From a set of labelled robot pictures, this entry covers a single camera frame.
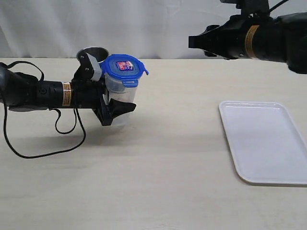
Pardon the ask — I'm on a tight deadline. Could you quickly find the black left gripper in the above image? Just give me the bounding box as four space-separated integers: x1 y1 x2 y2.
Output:
71 54 136 126

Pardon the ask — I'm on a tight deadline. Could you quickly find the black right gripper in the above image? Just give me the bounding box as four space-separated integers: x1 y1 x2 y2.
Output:
188 0 270 60

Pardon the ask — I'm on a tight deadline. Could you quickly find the clear tall plastic container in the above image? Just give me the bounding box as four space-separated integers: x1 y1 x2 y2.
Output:
105 73 138 127

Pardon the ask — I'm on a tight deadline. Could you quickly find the blue plastic container lid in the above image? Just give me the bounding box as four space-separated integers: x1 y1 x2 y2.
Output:
100 54 149 88

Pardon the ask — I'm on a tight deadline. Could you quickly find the stainless steel cup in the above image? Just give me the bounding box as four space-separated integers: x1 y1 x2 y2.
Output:
76 46 109 63

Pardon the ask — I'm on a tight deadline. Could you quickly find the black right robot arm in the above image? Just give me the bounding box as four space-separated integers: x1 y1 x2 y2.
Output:
188 0 307 74

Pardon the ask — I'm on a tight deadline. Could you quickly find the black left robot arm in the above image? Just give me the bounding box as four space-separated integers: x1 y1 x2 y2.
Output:
0 53 136 126

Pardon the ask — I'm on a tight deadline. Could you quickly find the white backdrop curtain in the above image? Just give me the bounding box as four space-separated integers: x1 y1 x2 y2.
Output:
0 0 239 59

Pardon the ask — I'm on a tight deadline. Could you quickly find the white plastic tray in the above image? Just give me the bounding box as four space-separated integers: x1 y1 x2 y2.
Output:
219 101 307 186

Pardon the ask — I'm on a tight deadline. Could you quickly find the black right camera cable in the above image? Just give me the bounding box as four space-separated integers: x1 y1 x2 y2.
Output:
268 0 288 12

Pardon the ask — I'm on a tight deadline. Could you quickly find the black camera cable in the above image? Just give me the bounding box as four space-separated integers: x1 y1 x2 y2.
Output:
0 61 86 159
268 0 288 12

